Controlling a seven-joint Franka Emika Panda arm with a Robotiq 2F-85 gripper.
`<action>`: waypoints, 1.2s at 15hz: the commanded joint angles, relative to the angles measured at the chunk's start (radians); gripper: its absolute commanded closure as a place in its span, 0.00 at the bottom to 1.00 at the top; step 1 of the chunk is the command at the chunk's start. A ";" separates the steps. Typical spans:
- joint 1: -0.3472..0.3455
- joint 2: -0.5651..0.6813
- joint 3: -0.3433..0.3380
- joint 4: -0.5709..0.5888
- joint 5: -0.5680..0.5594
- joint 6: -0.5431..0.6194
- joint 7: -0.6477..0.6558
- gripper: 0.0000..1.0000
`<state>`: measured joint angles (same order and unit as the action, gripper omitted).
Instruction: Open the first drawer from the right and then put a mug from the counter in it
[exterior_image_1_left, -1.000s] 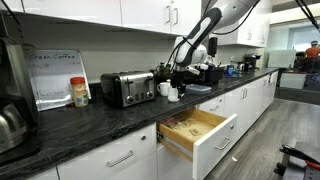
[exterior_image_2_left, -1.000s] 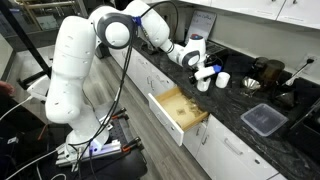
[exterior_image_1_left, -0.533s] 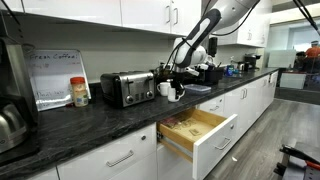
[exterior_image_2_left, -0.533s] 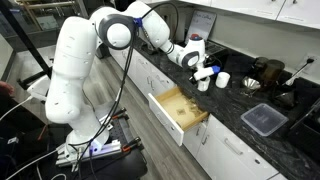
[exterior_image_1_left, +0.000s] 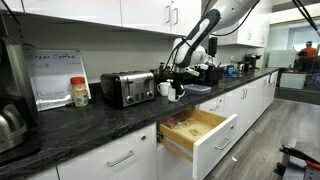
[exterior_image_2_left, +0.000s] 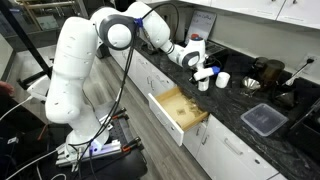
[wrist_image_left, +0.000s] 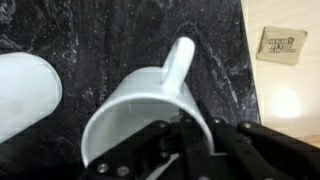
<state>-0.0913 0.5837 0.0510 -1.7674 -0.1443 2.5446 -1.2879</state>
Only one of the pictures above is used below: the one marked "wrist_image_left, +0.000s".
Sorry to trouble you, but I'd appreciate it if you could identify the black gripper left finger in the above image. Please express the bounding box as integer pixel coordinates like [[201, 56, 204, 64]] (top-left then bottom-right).
[[83, 117, 209, 180]]

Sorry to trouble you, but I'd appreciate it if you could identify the white ceramic mug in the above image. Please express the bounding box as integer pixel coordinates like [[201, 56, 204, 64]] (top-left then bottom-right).
[[0, 51, 64, 145], [80, 35, 215, 168]]

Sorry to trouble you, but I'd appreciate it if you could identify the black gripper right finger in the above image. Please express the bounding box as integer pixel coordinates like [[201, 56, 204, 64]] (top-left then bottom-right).
[[199, 101, 320, 180]]

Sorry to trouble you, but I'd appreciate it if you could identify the brown sugar packet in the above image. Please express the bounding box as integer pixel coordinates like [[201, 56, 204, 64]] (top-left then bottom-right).
[[255, 25, 309, 66]]

